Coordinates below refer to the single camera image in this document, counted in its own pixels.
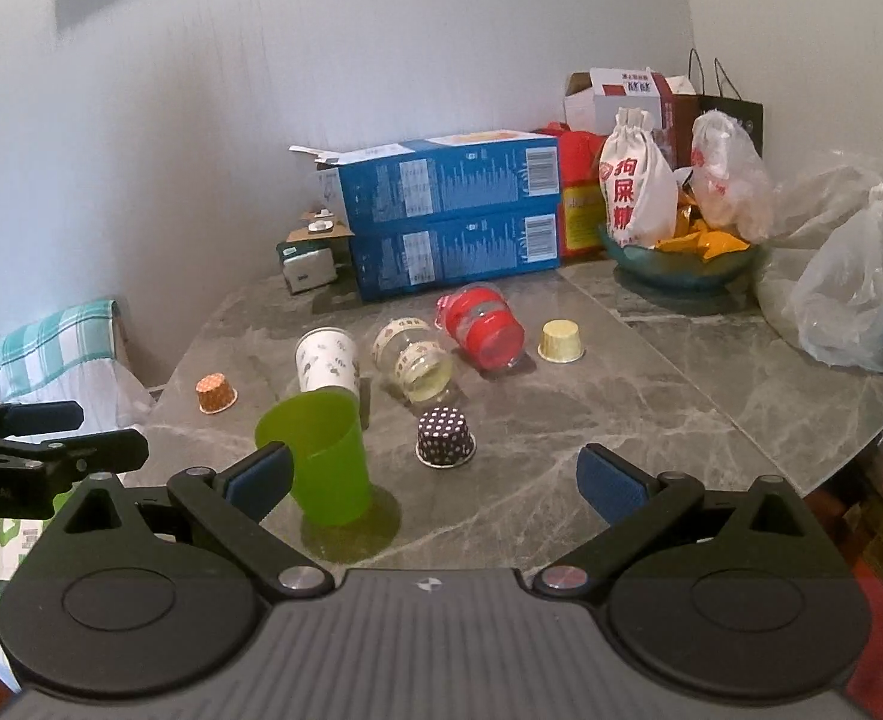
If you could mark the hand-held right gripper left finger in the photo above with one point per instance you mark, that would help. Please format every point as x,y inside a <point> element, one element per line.
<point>259,478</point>

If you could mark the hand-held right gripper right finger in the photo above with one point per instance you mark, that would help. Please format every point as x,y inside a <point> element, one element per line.
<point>610,484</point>

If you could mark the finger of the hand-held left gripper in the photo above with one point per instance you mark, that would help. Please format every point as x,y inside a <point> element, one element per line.
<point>36,418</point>
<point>96,450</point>

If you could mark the green plastic cup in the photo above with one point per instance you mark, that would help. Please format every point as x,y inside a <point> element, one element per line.
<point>329,457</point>

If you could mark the white patterned paper cup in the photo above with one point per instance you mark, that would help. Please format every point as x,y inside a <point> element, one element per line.
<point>326,367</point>

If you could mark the red plastic cup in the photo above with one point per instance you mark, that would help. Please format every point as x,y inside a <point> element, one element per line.
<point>482,326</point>

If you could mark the white and green bag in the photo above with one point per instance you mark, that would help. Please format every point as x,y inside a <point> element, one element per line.
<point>6,555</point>

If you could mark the teal plaid cloth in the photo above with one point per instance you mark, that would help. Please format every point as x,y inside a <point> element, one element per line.
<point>51,341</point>

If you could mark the orange cupcake liner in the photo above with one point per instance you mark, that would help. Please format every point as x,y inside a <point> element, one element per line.
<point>216,394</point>

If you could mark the yellow cupcake liner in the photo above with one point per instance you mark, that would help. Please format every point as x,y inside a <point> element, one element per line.
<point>562,341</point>

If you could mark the black polka dot cupcake liner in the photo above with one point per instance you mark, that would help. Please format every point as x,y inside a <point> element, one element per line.
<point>445,439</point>

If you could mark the clear glass jar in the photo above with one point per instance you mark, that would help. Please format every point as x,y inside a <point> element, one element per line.
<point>411,364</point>

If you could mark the green and white small box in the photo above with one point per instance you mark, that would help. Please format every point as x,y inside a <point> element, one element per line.
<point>306,266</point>

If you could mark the teal glass bowl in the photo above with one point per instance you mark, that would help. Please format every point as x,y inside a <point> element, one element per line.
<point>674,270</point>

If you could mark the orange snack packets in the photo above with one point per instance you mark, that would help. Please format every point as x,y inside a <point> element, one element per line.
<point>700,244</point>

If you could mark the small brown cardboard box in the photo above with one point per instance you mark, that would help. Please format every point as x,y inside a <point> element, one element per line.
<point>325,229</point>

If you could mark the red and yellow packet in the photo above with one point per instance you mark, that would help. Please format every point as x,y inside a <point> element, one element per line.
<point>580,221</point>

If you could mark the blue cardboard box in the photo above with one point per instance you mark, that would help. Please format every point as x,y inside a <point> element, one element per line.
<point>456,255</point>
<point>441,176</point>

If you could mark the clear tied plastic bag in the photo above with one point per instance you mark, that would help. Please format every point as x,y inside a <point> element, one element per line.
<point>850,300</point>

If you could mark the red printed plastic bag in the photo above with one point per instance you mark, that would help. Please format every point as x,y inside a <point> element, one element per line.
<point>730,172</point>

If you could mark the dark paper bag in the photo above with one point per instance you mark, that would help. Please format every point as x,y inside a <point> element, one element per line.
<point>741,116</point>

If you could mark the white cardboard carton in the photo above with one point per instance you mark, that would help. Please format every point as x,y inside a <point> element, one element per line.
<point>625,94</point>

